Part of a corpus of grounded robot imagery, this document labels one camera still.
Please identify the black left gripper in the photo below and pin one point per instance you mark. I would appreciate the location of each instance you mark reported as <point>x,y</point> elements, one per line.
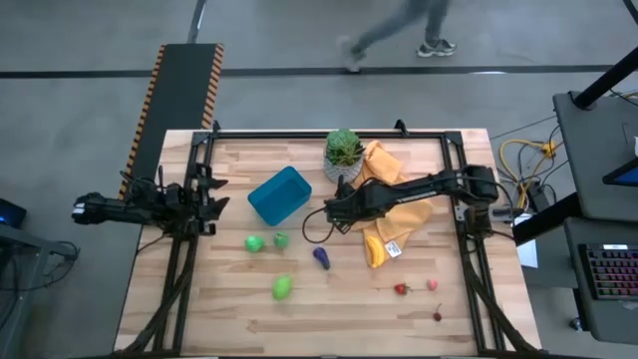
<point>204,199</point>

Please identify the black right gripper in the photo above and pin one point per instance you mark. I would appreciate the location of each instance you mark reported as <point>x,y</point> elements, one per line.
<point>349,204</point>

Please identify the purple toy eggplant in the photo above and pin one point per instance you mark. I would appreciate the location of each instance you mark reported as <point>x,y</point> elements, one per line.
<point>321,257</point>

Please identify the yellow toy banana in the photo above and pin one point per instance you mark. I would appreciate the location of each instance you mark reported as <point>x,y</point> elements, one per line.
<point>375,251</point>

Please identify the green toy corn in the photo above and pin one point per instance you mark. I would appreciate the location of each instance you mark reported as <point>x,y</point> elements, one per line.
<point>280,240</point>

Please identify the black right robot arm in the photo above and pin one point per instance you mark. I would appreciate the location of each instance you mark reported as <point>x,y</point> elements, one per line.
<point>423,187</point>

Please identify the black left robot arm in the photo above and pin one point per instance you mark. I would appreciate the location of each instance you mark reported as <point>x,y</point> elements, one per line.
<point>124,207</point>

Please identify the blue plastic tupperware container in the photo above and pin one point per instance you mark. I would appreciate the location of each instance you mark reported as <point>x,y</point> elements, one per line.
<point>279,197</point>

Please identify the white cloth label tag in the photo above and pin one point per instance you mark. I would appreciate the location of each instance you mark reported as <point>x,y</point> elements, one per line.
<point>393,249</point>

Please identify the bright green round toy fruit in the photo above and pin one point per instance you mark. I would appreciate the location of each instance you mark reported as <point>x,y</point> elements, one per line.
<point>254,243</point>

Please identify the yellow waffle cloth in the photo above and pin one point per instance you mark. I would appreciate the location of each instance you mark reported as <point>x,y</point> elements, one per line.
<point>404,219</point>

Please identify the succulent in patterned white pot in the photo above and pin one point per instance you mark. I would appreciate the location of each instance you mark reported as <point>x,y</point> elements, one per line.
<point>344,149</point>

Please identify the red toy strawberry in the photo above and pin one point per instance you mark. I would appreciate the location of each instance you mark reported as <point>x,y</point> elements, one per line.
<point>400,288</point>

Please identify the light green toy lemon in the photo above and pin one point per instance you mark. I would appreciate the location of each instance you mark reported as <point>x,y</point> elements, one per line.
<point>282,287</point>

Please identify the black ramp with striped edges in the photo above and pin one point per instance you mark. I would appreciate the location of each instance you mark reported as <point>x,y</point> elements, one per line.
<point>179,100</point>

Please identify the pink toy peach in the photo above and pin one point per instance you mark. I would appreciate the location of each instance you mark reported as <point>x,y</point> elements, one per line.
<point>432,284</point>

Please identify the dark red toy cherry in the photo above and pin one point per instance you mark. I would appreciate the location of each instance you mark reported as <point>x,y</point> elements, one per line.
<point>437,316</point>

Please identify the white paper sheet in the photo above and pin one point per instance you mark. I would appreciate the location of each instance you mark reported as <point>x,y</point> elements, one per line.
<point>527,251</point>

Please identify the black power strip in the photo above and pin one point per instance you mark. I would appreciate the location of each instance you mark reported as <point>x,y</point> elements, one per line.
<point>539,197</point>

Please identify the black desk beam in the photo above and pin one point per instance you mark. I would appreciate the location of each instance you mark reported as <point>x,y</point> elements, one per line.
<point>548,217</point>

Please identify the black device with blue light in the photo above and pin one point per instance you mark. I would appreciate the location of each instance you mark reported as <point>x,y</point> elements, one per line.
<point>10,214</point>

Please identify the person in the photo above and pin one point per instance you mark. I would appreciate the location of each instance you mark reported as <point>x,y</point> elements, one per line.
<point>428,20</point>

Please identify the dark grey desk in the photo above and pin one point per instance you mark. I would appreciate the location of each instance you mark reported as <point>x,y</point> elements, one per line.
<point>588,159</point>

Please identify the grey keyboard desk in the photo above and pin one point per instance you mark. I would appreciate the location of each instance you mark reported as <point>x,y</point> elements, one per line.
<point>598,319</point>

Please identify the backlit black keyboard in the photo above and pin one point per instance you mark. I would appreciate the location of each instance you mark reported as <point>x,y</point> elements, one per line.
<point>613,271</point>

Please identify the dark tablet screen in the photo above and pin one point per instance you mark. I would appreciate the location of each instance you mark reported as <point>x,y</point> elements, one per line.
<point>623,175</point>

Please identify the black diagonal pole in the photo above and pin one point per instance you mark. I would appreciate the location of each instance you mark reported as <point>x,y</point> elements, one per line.
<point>603,80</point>

